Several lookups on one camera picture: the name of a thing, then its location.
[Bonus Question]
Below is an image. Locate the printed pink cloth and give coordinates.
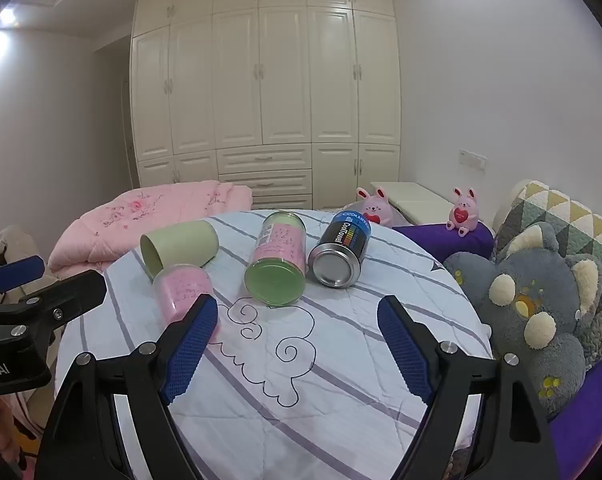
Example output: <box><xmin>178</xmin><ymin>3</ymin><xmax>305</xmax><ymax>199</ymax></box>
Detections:
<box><xmin>0</xmin><ymin>390</ymin><xmax>46</xmax><ymax>480</ymax></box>

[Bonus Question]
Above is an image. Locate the light green cup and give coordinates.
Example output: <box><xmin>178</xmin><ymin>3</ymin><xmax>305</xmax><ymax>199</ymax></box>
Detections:
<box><xmin>140</xmin><ymin>221</ymin><xmax>219</xmax><ymax>281</ymax></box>

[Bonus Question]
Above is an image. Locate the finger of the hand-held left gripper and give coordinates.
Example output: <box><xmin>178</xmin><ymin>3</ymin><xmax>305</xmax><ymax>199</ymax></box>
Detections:
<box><xmin>0</xmin><ymin>255</ymin><xmax>46</xmax><ymax>293</ymax></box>
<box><xmin>0</xmin><ymin>270</ymin><xmax>108</xmax><ymax>347</ymax></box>

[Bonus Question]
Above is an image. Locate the pink bunny plush toy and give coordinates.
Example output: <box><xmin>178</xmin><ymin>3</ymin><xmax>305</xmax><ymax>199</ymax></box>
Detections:
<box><xmin>446</xmin><ymin>186</ymin><xmax>482</xmax><ymax>237</ymax></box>
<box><xmin>356</xmin><ymin>186</ymin><xmax>394</xmax><ymax>228</ymax></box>

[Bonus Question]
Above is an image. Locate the purple cloth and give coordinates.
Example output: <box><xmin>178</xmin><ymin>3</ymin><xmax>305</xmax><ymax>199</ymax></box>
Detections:
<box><xmin>548</xmin><ymin>357</ymin><xmax>602</xmax><ymax>480</ymax></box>

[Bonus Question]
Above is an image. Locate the grey koala plush toy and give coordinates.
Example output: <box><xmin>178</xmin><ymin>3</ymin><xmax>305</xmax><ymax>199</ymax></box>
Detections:
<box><xmin>443</xmin><ymin>221</ymin><xmax>602</xmax><ymax>416</ymax></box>

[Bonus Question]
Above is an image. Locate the pink embroidered quilt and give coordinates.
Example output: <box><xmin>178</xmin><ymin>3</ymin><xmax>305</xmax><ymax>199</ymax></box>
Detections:
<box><xmin>47</xmin><ymin>180</ymin><xmax>254</xmax><ymax>273</ymax></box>

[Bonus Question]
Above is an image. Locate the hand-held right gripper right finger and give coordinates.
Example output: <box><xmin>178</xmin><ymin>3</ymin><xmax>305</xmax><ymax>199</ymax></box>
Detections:
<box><xmin>377</xmin><ymin>294</ymin><xmax>562</xmax><ymax>480</ymax></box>

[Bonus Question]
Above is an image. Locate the cream wardrobe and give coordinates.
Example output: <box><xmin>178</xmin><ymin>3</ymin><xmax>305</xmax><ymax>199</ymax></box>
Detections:
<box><xmin>129</xmin><ymin>0</ymin><xmax>402</xmax><ymax>211</ymax></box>

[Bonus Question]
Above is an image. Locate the blue metal can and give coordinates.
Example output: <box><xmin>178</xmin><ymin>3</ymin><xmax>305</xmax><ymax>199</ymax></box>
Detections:
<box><xmin>307</xmin><ymin>210</ymin><xmax>372</xmax><ymax>288</ymax></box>

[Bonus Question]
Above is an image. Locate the clear cup with pink label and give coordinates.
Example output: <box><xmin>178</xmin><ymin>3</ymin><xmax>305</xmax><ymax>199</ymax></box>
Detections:
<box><xmin>153</xmin><ymin>263</ymin><xmax>222</xmax><ymax>346</ymax></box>

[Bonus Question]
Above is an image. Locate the white bench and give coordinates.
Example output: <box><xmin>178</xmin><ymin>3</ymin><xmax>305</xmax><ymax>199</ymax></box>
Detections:
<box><xmin>371</xmin><ymin>181</ymin><xmax>456</xmax><ymax>226</ymax></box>

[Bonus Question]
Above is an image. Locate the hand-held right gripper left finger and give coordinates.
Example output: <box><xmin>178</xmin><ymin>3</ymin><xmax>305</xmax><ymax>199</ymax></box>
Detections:
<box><xmin>33</xmin><ymin>294</ymin><xmax>219</xmax><ymax>480</ymax></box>

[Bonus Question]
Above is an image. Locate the green-lidded jar with pink label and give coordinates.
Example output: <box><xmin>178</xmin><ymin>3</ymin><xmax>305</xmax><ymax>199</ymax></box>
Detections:
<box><xmin>244</xmin><ymin>210</ymin><xmax>308</xmax><ymax>308</ymax></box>

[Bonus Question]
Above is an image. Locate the beige cloth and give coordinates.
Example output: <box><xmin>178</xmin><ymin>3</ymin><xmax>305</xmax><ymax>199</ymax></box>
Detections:
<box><xmin>0</xmin><ymin>225</ymin><xmax>39</xmax><ymax>271</ymax></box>

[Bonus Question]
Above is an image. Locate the purple cushion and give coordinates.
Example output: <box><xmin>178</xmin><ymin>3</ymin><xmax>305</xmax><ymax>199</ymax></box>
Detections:
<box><xmin>393</xmin><ymin>222</ymin><xmax>496</xmax><ymax>261</ymax></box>

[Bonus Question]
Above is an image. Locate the white striped printed blanket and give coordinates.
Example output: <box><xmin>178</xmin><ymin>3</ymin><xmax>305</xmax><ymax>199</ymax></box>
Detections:
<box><xmin>56</xmin><ymin>209</ymin><xmax>494</xmax><ymax>480</ymax></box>

